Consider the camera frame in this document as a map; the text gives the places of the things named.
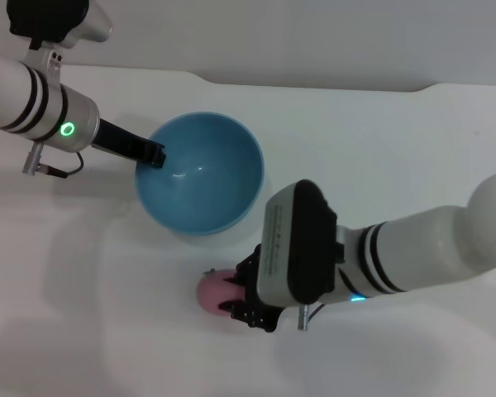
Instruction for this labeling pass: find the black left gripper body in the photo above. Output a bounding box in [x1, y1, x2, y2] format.
[91, 118, 166, 163]

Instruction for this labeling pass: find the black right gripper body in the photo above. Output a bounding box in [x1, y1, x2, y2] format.
[231, 243, 282, 334]

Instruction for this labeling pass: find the pink peach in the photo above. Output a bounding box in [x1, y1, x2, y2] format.
[196, 268, 247, 317]

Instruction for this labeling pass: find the blue ceramic bowl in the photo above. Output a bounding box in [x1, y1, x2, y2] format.
[134, 111, 266, 237]

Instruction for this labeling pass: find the right gripper cable with plug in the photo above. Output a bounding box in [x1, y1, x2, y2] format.
[296, 304, 328, 332]

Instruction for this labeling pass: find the gripper cable with plug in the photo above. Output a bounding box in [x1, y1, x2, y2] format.
[296, 304, 328, 332]
[21, 141, 85, 179]

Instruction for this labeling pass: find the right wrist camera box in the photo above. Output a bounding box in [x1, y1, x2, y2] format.
[255, 179, 345, 309]

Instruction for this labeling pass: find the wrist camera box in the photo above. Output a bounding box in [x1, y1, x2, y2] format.
[6, 0, 114, 51]
[255, 179, 345, 309]

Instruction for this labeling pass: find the left gripper cable with plug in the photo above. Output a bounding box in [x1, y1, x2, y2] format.
[21, 141, 85, 179]

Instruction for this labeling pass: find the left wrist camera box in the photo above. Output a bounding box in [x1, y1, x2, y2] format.
[6, 0, 114, 51]

